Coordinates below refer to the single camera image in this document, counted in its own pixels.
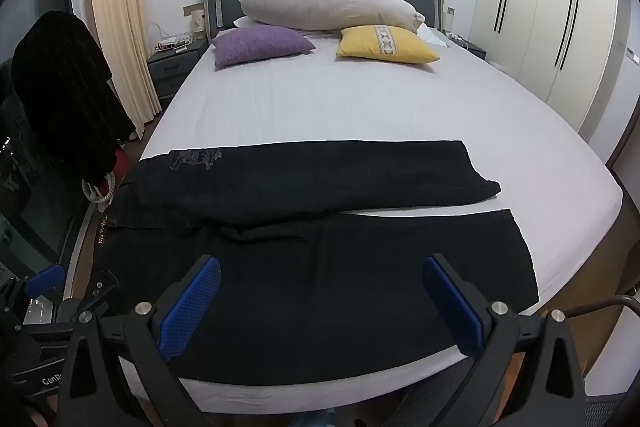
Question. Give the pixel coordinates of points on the yellow patterned pillow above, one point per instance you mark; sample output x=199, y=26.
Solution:
x=385, y=44

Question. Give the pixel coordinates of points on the bed with grey headboard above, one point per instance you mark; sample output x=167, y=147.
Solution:
x=350, y=107

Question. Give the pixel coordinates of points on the white pillow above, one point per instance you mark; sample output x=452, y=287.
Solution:
x=320, y=33

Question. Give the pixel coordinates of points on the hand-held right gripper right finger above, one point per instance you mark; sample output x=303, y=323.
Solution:
x=452, y=307

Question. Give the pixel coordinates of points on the wall switch plate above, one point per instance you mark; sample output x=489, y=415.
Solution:
x=191, y=9

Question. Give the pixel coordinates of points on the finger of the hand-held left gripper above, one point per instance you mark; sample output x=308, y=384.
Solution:
x=46, y=281
x=100, y=289

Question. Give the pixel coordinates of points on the black mesh office chair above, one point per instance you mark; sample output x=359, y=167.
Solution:
x=607, y=402

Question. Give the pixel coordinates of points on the white cloth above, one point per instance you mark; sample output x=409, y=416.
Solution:
x=432, y=38

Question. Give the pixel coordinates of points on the purple pillow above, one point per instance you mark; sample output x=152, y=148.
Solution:
x=260, y=44

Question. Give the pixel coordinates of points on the cream wardrobe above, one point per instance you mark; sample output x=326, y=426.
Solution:
x=540, y=7

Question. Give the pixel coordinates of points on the black hanging garment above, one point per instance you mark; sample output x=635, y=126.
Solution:
x=65, y=97

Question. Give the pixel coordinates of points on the beige curtain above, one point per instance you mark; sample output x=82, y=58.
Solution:
x=122, y=17

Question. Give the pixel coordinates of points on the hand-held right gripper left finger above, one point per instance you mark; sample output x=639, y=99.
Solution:
x=192, y=307

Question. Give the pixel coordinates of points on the dark red bag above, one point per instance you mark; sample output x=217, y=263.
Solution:
x=120, y=167

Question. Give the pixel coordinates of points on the black pants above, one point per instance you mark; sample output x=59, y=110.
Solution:
x=300, y=267

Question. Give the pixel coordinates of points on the dark grey nightstand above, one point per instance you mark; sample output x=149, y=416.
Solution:
x=172, y=67
x=472, y=48

